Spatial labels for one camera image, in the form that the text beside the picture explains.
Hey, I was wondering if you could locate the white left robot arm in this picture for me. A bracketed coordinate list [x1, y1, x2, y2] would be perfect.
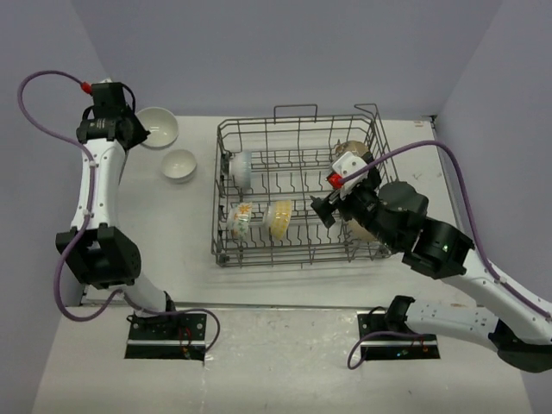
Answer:
[54, 82, 179, 339]

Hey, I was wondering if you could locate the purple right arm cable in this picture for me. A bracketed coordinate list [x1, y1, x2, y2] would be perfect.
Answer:
[329, 141, 552, 371]

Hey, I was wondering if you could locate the plain beige bowl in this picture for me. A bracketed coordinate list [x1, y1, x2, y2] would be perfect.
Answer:
[348, 219, 378, 242]

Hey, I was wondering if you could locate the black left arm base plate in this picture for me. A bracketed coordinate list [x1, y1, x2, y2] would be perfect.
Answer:
[124, 312, 207, 361]

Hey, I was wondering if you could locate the beige bowl with flower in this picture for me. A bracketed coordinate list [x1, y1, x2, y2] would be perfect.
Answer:
[333, 141, 373, 163]

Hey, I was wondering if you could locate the yellow dotted bowl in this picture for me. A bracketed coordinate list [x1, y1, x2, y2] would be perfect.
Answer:
[263, 200, 292, 240]

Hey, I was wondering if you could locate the light blue bowl rack end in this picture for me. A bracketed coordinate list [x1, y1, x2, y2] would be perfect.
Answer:
[229, 151, 252, 190]

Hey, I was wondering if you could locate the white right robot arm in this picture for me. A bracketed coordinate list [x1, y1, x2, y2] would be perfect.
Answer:
[310, 171, 551, 373]

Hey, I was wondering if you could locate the light blue bowl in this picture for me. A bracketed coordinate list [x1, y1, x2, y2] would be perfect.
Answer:
[160, 149, 198, 184]
[136, 107, 179, 150]

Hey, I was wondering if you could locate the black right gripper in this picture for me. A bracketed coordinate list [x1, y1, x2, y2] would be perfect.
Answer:
[310, 172, 399, 250]

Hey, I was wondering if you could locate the orange green floral bowl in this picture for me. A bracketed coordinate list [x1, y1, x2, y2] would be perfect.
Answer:
[226, 202, 253, 242]

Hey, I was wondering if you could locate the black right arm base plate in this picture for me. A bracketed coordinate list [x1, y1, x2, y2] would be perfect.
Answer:
[357, 308, 441, 361]

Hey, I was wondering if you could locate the grey wire dish rack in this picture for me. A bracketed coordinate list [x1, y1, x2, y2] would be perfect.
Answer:
[210, 103, 391, 267]

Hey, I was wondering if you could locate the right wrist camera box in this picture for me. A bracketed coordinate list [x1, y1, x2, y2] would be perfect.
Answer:
[327, 151, 368, 194]

